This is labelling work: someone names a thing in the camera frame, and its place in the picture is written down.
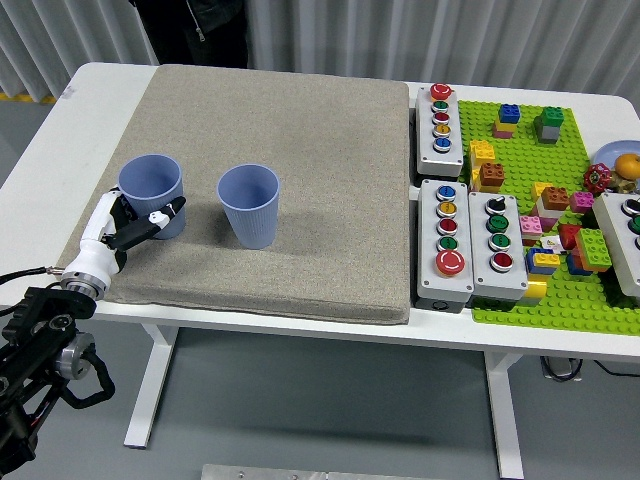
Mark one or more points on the orange fruit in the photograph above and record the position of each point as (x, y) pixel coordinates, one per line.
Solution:
(627, 165)

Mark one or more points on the blue yellow pink brick stack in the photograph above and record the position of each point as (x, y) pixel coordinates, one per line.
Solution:
(507, 120)

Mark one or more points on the light blue plate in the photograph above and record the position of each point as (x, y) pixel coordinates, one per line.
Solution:
(607, 152)

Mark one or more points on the brown white yellow brick stack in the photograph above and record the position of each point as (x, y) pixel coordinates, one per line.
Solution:
(556, 198)

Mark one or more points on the grey button box, green buttons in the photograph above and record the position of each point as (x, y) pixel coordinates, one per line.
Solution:
(617, 240)

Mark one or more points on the green studded baseplate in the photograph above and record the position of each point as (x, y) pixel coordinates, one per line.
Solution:
(570, 310)

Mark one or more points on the grey box, small red stop button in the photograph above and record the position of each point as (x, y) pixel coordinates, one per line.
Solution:
(430, 155)

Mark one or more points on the grey box with selector switch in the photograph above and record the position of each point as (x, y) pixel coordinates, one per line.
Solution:
(505, 282)

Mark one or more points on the yellow round toy brick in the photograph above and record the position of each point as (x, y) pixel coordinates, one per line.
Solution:
(535, 290)

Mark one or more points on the grey-brown fabric mat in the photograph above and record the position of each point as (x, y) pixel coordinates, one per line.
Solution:
(300, 175)

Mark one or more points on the white table leg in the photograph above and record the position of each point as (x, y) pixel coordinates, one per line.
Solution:
(150, 380)
(505, 420)

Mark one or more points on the red valve wheel toy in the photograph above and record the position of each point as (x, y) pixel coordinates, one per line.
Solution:
(596, 178)

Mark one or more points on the green red blue brick stack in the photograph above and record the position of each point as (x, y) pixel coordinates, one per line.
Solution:
(592, 247)

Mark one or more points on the red toy brick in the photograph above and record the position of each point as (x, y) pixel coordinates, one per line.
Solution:
(569, 235)

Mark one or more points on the light pink toy brick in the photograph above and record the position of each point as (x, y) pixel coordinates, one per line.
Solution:
(530, 226)

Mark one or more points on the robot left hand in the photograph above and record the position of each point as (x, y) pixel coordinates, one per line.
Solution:
(95, 260)

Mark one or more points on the grey box, large red stop button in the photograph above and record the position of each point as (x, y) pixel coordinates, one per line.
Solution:
(432, 280)

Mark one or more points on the magenta toy brick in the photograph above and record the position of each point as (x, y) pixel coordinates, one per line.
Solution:
(582, 201)

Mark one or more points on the blue ribbed plastic cup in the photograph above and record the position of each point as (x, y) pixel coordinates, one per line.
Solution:
(150, 190)
(252, 220)

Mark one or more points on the green grey brick stack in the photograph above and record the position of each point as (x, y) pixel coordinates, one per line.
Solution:
(549, 127)

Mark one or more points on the brown toy item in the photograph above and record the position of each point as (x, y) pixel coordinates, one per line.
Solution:
(624, 185)

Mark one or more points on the brown on yellow brick stack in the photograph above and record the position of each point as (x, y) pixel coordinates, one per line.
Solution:
(491, 175)

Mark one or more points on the white pleated curtain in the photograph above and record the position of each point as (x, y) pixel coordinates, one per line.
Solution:
(400, 40)

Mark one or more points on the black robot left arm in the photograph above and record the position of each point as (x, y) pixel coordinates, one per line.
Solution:
(50, 310)

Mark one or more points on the yellow on blue brick stack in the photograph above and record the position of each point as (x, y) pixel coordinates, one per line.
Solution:
(544, 260)

